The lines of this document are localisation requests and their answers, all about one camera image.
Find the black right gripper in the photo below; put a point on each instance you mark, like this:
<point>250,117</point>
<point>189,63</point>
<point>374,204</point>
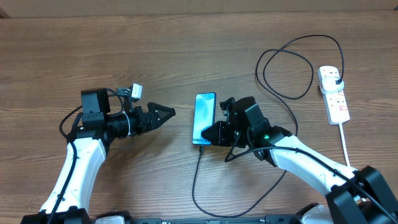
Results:
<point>221,127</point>

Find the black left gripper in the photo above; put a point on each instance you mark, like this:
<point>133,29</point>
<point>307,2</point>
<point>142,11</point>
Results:
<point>153,119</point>

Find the blue screen Galaxy smartphone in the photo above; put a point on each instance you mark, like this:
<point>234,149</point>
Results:
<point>204,114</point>

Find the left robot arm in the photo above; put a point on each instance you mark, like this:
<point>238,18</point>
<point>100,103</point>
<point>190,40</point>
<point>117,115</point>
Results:
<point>103,116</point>

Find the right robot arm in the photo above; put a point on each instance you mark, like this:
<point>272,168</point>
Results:
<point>352,195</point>

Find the white charger plug adapter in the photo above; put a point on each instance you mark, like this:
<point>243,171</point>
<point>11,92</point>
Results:
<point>329,85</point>

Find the white power strip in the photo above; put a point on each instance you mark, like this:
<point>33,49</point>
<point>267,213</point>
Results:
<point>335,103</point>

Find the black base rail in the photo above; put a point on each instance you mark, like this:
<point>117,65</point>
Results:
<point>268,219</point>

